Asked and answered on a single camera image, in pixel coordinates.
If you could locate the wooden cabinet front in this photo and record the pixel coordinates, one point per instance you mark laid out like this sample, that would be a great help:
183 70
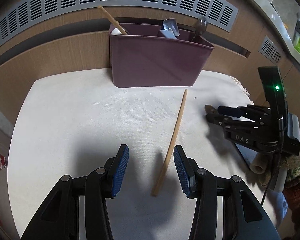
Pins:
65 52

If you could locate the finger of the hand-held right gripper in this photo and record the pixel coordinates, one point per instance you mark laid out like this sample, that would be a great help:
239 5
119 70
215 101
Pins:
240 112
222 121

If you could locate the metal spoon with white ball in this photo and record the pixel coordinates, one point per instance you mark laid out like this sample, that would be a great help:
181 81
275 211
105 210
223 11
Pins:
115 31

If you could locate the speckled kitchen counter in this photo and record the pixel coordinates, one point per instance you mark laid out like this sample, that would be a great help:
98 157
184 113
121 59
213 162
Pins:
265 10

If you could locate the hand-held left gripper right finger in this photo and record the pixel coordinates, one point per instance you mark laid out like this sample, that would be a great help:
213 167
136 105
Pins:
183 172

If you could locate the square metal spoon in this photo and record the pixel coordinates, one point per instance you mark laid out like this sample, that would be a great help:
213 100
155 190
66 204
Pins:
169 25

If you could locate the person's right hand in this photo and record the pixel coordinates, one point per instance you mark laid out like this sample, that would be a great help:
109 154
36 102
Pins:
298 165

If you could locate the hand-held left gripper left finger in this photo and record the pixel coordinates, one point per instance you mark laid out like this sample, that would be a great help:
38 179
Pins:
120 172

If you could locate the blue plastic spoon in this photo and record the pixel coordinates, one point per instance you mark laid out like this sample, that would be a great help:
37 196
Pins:
166 33

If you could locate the cream tablecloth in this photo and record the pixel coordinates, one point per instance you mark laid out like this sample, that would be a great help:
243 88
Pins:
77 110

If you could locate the purple plastic utensil container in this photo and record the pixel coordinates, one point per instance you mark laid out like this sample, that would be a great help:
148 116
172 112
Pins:
152 62

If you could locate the yellow-lid jar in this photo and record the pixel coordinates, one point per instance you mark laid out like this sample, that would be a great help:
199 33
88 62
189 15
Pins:
286 25

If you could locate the wooden chopstick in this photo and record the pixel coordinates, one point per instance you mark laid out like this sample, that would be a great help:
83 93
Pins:
112 20
175 130

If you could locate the small grey vent grille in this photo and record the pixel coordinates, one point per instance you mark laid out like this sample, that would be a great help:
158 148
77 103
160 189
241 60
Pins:
271 51

